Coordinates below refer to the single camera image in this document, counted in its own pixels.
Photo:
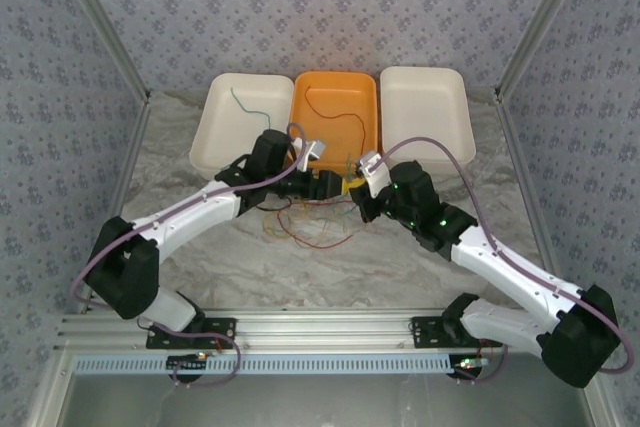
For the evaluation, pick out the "black controller board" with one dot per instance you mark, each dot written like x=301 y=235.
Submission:
x=187 y=364
x=467 y=367

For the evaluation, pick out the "orange plastic tray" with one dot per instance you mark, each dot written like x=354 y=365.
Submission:
x=335 y=97

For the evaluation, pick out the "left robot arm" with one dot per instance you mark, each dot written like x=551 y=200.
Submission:
x=190 y=212

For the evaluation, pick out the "small white plastic tray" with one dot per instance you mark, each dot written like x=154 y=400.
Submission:
x=225 y=127

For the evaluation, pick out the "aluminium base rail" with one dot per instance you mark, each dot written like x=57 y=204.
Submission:
x=320 y=329

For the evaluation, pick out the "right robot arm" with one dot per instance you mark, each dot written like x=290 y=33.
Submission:
x=500 y=262

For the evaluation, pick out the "large white plastic tray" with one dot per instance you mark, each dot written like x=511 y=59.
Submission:
x=425 y=107

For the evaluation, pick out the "aluminium frame post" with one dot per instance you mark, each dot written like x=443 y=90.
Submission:
x=100 y=22
x=545 y=17

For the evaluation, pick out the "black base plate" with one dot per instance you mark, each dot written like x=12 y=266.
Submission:
x=425 y=332
x=220 y=327

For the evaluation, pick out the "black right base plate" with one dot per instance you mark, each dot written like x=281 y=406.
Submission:
x=425 y=332

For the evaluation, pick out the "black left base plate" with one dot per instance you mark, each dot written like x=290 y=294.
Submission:
x=220 y=327

